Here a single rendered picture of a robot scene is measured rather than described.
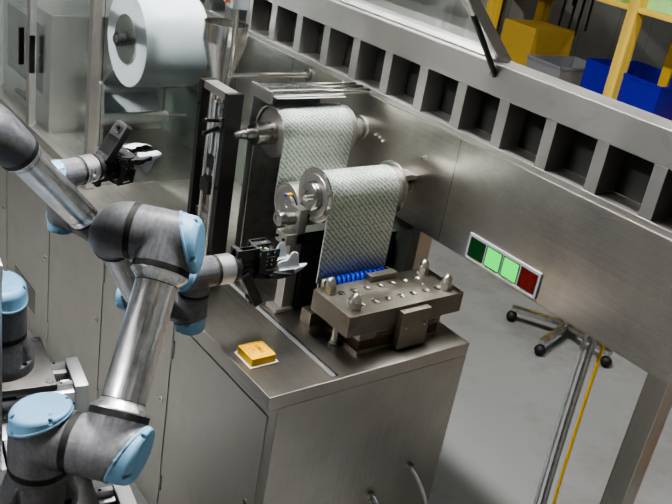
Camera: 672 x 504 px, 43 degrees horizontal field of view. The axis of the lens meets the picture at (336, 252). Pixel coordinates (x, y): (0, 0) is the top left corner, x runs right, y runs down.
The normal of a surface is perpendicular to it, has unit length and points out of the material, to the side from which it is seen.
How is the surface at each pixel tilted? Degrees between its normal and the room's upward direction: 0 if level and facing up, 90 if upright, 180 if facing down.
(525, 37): 90
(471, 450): 0
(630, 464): 90
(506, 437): 0
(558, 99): 90
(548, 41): 90
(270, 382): 0
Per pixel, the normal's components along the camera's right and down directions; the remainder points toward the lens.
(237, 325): 0.16, -0.90
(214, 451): -0.80, 0.13
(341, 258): 0.58, 0.43
